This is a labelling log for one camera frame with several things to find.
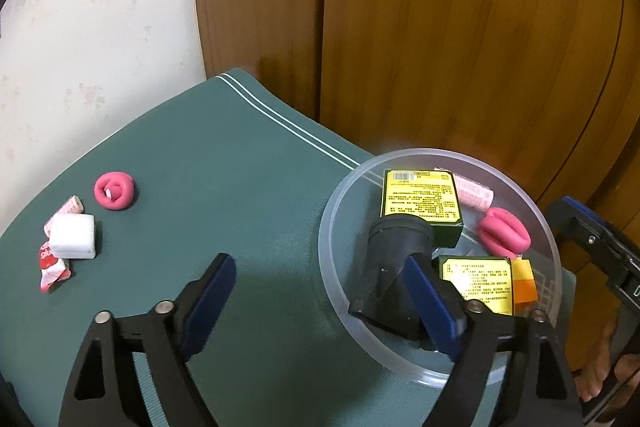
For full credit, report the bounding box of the white foam block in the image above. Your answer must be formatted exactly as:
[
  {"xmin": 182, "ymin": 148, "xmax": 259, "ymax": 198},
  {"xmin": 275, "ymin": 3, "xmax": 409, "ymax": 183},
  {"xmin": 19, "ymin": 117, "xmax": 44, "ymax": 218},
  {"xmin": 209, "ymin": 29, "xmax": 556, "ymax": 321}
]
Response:
[{"xmin": 50, "ymin": 213, "xmax": 97, "ymax": 260}]

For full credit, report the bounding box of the pink white candy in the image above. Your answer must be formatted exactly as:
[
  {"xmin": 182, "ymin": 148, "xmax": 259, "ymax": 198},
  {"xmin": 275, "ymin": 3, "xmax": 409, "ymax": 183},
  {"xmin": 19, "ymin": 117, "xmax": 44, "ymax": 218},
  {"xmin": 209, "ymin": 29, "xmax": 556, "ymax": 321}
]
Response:
[{"xmin": 39, "ymin": 195, "xmax": 83, "ymax": 294}]

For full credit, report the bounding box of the wooden wardrobe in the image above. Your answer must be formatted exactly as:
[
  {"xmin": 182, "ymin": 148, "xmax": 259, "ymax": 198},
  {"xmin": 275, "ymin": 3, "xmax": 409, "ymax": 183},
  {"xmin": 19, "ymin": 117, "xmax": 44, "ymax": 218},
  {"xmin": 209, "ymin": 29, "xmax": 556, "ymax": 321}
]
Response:
[{"xmin": 192, "ymin": 0, "xmax": 640, "ymax": 358}]

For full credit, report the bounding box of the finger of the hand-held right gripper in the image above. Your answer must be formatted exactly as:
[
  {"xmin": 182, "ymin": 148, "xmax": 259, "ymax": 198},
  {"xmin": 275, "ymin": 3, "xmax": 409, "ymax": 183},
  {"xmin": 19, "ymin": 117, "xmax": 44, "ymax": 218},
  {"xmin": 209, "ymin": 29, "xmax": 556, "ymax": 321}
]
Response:
[{"xmin": 545, "ymin": 196, "xmax": 640, "ymax": 303}]

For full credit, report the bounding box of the pink foam curler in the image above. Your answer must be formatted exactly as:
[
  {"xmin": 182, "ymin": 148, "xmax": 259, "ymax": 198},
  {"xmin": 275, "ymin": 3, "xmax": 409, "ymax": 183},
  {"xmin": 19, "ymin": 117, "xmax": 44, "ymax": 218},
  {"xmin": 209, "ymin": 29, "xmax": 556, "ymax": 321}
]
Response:
[
  {"xmin": 94, "ymin": 172, "xmax": 137, "ymax": 210},
  {"xmin": 476, "ymin": 207, "xmax": 532, "ymax": 258}
]

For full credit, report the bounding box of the green yellow label box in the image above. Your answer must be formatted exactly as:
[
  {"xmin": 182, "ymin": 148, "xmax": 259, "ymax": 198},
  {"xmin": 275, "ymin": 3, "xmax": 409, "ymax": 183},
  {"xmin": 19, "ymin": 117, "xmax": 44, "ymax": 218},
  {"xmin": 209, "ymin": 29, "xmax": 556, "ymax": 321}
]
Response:
[
  {"xmin": 380, "ymin": 169, "xmax": 465, "ymax": 248},
  {"xmin": 432, "ymin": 256, "xmax": 516, "ymax": 315}
]

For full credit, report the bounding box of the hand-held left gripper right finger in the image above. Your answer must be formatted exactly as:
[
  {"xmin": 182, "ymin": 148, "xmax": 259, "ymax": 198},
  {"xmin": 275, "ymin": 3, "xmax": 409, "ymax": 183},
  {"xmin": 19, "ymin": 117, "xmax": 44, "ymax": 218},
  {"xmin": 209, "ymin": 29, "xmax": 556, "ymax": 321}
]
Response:
[{"xmin": 404, "ymin": 254, "xmax": 586, "ymax": 427}]

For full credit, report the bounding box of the orange yellow toy block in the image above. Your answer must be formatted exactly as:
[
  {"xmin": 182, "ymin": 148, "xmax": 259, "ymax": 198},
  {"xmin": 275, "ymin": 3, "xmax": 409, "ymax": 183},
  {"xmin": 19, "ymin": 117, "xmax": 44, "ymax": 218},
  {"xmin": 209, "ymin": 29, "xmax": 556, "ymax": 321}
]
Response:
[{"xmin": 511, "ymin": 257, "xmax": 538, "ymax": 305}]

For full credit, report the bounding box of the black cylindrical cup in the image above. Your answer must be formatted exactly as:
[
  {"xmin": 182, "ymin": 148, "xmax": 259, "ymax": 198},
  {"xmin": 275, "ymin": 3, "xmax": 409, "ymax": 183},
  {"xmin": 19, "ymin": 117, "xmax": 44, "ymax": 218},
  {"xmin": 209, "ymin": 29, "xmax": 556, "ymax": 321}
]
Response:
[{"xmin": 347, "ymin": 214, "xmax": 436, "ymax": 340}]

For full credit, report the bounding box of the pink hair roller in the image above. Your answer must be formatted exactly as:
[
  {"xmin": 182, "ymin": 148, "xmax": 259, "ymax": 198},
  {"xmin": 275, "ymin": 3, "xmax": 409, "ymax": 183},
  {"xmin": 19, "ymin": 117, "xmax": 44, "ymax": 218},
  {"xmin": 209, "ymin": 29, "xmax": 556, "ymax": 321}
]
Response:
[{"xmin": 435, "ymin": 167, "xmax": 495, "ymax": 210}]

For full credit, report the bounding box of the clear plastic bowl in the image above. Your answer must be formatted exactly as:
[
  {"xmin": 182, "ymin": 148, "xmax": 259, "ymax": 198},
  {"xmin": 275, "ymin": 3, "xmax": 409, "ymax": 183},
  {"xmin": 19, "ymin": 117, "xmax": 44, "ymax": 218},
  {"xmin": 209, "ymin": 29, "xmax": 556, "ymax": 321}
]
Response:
[{"xmin": 318, "ymin": 148, "xmax": 561, "ymax": 389}]

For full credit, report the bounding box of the green mat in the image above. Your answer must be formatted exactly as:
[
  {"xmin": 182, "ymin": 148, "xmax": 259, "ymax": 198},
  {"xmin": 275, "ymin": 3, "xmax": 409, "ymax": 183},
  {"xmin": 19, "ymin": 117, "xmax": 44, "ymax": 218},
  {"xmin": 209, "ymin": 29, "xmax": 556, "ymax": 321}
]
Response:
[{"xmin": 0, "ymin": 68, "xmax": 576, "ymax": 427}]

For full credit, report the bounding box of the person's right hand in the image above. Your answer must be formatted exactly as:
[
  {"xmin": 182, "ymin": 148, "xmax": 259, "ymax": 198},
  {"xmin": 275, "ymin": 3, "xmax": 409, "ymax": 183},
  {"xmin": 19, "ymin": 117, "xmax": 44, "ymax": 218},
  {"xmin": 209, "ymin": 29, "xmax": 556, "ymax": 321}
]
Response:
[{"xmin": 572, "ymin": 322, "xmax": 640, "ymax": 408}]

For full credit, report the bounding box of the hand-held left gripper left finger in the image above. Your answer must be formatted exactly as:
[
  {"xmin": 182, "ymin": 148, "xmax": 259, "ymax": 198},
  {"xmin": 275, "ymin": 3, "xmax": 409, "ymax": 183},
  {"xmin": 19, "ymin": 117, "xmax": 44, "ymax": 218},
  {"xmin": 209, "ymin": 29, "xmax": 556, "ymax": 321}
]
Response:
[{"xmin": 57, "ymin": 252, "xmax": 237, "ymax": 427}]

